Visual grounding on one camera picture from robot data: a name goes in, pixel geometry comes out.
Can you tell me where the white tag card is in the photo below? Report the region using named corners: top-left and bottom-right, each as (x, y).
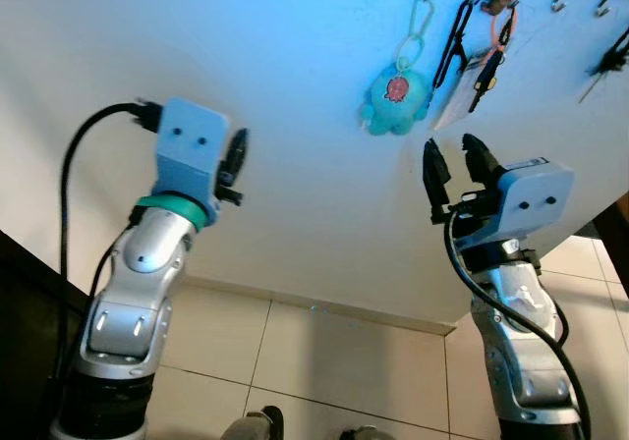
top-left (432, 52), bottom-right (487, 133)

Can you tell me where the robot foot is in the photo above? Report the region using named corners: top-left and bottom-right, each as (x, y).
top-left (218, 406), bottom-right (286, 440)
top-left (339, 424), bottom-right (396, 440)

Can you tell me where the light grey right wrist camera mount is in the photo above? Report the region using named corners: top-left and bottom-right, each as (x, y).
top-left (480, 158), bottom-right (577, 252)

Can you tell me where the black carabiner key bunch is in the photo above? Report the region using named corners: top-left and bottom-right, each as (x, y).
top-left (578, 27), bottom-right (629, 104)

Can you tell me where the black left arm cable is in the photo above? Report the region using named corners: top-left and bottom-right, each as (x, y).
top-left (54, 99), bottom-right (164, 382)

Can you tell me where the orange lanyard loop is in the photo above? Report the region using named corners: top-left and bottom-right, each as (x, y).
top-left (486, 8), bottom-right (519, 63)

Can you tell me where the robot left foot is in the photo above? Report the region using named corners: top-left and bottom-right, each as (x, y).
top-left (218, 406), bottom-right (286, 440)

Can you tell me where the long black carabiner strap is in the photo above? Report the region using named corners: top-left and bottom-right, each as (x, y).
top-left (432, 0), bottom-right (475, 90)

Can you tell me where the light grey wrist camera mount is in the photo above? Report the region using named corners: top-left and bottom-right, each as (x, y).
top-left (150, 97), bottom-right (232, 217)
top-left (480, 158), bottom-right (577, 252)

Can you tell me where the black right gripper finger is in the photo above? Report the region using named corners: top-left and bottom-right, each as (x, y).
top-left (462, 134), bottom-right (505, 192)
top-left (423, 138), bottom-right (454, 216)

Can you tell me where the light grey left wrist camera mount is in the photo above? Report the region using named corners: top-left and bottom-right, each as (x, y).
top-left (150, 97), bottom-right (232, 217)

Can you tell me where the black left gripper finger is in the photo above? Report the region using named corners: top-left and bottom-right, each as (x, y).
top-left (227, 128), bottom-right (251, 185)

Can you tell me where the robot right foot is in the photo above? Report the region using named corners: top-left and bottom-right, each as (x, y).
top-left (339, 424), bottom-right (396, 440)

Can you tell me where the teal octopus plush keychain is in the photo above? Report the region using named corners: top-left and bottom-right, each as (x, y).
top-left (359, 0), bottom-right (435, 138)

